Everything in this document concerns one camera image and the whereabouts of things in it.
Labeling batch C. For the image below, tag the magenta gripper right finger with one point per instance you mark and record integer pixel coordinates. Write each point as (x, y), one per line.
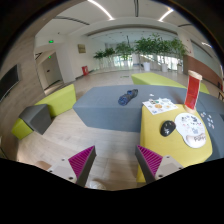
(155, 166)

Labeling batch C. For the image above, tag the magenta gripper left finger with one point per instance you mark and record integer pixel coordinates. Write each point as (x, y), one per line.
(76, 168)

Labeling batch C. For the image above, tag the black computer mouse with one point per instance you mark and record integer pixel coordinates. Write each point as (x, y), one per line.
(167, 128)

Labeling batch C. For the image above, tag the yellow ottoman seat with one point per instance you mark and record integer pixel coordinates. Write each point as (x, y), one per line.
(173, 144)

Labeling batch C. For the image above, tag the printed paper sheet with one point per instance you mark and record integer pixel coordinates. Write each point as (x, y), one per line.
(160, 105)

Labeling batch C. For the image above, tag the large grey ottoman bench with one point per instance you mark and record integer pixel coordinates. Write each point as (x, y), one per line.
(99, 108)

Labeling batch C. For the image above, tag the grey cube seat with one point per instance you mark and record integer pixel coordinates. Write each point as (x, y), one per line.
(37, 117)

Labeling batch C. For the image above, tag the lime green bench left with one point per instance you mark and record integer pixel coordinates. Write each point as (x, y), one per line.
(58, 102)

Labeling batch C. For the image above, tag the lime green bench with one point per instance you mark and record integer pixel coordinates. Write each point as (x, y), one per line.
(154, 79)
(58, 102)

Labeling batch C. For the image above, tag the lime green bench far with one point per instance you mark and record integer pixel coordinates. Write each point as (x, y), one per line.
(154, 79)

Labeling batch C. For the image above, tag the red floor sign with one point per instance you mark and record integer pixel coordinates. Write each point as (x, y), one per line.
(85, 70)

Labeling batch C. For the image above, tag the potted plant left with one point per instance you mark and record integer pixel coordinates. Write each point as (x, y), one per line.
(99, 56)

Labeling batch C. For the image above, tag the potted plant white pot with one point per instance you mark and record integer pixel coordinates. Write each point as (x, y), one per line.
(148, 46)

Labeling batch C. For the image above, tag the potted plant right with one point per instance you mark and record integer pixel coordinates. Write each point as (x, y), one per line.
(174, 48)

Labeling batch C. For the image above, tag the wall mounted black screen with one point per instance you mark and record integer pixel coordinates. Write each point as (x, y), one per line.
(8, 81)

